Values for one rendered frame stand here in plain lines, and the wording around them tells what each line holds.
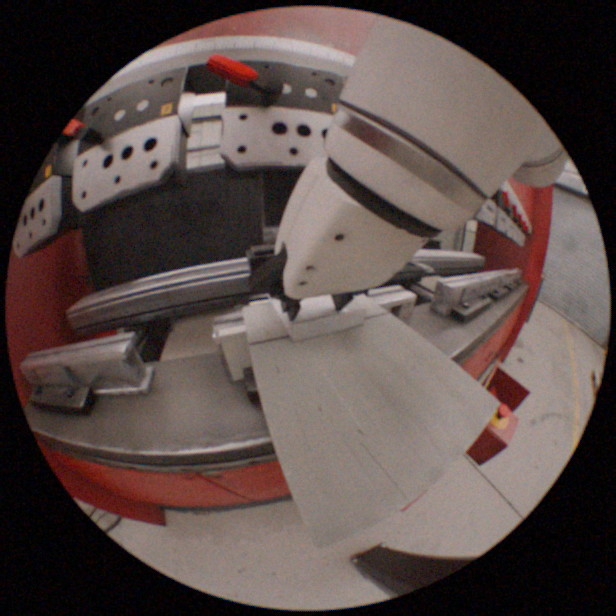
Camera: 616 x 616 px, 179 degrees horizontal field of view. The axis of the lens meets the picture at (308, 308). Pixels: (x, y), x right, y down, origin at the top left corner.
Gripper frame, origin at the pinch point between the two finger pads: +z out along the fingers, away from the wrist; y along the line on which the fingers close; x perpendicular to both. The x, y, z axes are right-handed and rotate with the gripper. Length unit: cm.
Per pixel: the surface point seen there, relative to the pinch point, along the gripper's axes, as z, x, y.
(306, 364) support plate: -2.8, 6.9, 3.9
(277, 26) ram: -29.0, -29.8, 4.1
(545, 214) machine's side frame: -48, -28, -216
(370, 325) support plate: -0.9, 4.7, -5.1
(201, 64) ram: -21.4, -23.5, 12.9
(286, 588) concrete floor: 40, 110, 33
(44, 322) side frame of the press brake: 19, -17, 84
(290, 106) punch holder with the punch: -15.4, -17.8, 1.9
